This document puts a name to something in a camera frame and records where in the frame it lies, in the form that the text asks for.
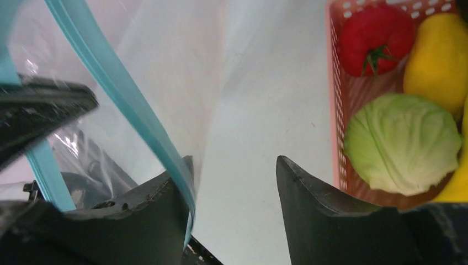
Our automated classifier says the clear zip top bag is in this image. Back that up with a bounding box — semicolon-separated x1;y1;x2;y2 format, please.
1;1;227;237

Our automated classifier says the yellow bell pepper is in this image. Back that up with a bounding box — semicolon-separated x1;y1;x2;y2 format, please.
403;13;467;120

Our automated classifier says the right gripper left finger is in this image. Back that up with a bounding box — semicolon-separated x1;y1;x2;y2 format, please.
1;172;189;264

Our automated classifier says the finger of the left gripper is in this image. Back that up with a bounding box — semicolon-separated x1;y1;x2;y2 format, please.
1;76;99;169

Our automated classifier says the green cabbage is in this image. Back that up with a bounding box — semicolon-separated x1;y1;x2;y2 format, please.
343;93;463;196

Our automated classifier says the red tomato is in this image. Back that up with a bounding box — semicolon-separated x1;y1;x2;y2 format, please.
338;3;416;77

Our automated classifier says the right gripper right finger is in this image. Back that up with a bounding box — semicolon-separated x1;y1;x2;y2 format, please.
276;156;467;264

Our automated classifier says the pink plastic basket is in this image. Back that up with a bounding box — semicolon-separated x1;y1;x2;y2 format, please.
325;1;452;210

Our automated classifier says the yellow banana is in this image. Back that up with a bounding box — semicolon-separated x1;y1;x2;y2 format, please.
432;99;467;203

